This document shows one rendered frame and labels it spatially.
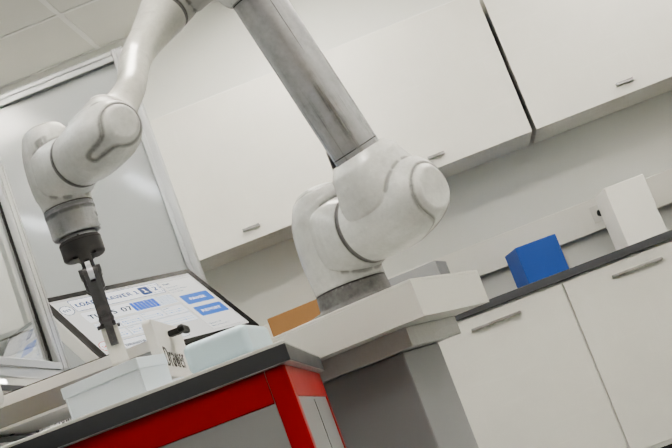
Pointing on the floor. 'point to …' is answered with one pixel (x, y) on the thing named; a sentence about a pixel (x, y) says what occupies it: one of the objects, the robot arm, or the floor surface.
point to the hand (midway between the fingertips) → (115, 346)
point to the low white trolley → (215, 409)
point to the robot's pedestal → (398, 391)
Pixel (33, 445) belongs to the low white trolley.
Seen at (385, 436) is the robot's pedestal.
